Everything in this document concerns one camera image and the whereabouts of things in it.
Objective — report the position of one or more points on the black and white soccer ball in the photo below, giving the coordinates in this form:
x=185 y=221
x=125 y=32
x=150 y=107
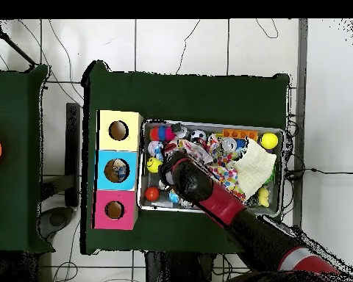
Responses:
x=199 y=136

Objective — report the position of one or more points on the shallow clear bin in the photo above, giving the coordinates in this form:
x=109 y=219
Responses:
x=280 y=164

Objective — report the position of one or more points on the green covered side table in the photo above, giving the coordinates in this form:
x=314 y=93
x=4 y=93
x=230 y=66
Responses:
x=17 y=176

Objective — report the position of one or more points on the rainbow spiky toy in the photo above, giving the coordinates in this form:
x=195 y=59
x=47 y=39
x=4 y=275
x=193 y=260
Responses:
x=162 y=134

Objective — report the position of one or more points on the large polka dot cloth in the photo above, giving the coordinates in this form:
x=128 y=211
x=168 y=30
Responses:
x=226 y=175

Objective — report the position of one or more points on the crushed silver can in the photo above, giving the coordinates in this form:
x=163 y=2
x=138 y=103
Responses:
x=228 y=144

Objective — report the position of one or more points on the black flat panel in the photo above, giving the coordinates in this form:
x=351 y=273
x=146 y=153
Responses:
x=73 y=153

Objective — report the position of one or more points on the red ball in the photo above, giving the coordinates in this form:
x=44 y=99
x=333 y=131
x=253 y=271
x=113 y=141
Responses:
x=152 y=193

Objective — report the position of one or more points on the yellow rubber duck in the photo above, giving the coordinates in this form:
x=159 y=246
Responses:
x=263 y=196

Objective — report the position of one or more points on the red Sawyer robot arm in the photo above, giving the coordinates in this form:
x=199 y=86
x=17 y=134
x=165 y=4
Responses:
x=223 y=202

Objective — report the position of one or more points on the wooden box with three holes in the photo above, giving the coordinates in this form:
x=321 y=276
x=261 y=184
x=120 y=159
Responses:
x=106 y=176

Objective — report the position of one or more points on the white baseball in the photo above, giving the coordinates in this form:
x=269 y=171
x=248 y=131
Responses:
x=155 y=147

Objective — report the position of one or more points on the cream muslin cloth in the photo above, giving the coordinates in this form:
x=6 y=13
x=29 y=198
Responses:
x=256 y=167

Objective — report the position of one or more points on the grey floor stand base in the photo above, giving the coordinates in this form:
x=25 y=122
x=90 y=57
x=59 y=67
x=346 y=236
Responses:
x=56 y=218

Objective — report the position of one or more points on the yellow smiley ball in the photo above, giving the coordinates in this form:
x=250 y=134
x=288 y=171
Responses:
x=153 y=165

